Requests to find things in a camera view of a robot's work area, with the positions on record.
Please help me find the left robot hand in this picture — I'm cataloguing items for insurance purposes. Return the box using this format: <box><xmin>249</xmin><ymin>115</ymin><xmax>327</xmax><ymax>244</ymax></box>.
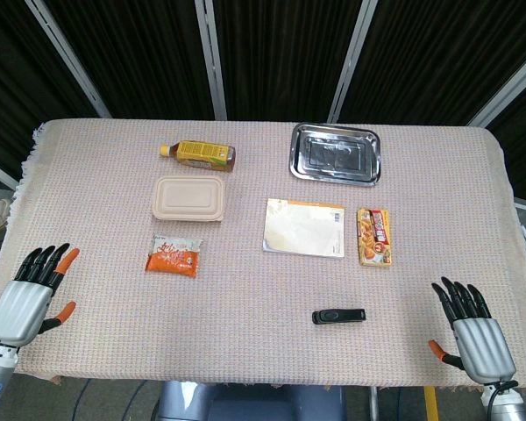
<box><xmin>0</xmin><ymin>242</ymin><xmax>81</xmax><ymax>348</ymax></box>

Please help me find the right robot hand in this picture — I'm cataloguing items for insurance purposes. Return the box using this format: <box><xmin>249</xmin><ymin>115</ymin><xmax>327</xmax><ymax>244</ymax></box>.
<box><xmin>428</xmin><ymin>275</ymin><xmax>518</xmax><ymax>386</ymax></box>

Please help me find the small black device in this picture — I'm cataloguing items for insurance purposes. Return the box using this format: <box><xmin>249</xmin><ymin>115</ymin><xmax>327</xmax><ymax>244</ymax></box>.
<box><xmin>311</xmin><ymin>308</ymin><xmax>366</xmax><ymax>325</ymax></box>

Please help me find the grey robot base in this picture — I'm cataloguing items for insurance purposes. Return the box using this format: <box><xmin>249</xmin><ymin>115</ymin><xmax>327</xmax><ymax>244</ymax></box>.
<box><xmin>156</xmin><ymin>379</ymin><xmax>347</xmax><ymax>421</ymax></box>

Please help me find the yellow red curry box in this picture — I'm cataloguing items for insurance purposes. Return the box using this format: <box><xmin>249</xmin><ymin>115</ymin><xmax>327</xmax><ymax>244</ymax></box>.
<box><xmin>356</xmin><ymin>207</ymin><xmax>395</xmax><ymax>268</ymax></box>

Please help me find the orange and white snack packet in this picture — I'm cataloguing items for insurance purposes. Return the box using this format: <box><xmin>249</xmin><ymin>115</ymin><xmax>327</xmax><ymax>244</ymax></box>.
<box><xmin>145</xmin><ymin>234</ymin><xmax>203</xmax><ymax>278</ymax></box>

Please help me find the beige lidded food container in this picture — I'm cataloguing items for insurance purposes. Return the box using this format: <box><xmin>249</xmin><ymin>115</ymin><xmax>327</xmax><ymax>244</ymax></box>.
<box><xmin>151</xmin><ymin>175</ymin><xmax>226</xmax><ymax>223</ymax></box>

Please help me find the pink woven tablecloth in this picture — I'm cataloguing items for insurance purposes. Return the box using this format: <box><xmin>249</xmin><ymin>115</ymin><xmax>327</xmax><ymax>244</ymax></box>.
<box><xmin>0</xmin><ymin>118</ymin><xmax>526</xmax><ymax>389</ymax></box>

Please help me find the stainless steel tray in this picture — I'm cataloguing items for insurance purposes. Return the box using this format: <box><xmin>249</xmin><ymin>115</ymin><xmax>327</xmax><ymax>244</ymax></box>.
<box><xmin>288</xmin><ymin>122</ymin><xmax>383</xmax><ymax>188</ymax></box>

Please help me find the yellow tea bottle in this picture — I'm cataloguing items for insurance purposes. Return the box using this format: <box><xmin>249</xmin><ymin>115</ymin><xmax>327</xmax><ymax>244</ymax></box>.
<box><xmin>159</xmin><ymin>139</ymin><xmax>237</xmax><ymax>173</ymax></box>

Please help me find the folding screen partition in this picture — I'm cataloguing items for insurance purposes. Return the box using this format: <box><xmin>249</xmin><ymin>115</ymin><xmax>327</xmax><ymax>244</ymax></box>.
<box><xmin>0</xmin><ymin>0</ymin><xmax>526</xmax><ymax>207</ymax></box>

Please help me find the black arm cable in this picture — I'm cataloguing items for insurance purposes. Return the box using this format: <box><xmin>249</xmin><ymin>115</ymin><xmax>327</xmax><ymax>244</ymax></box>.
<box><xmin>485</xmin><ymin>380</ymin><xmax>519</xmax><ymax>421</ymax></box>

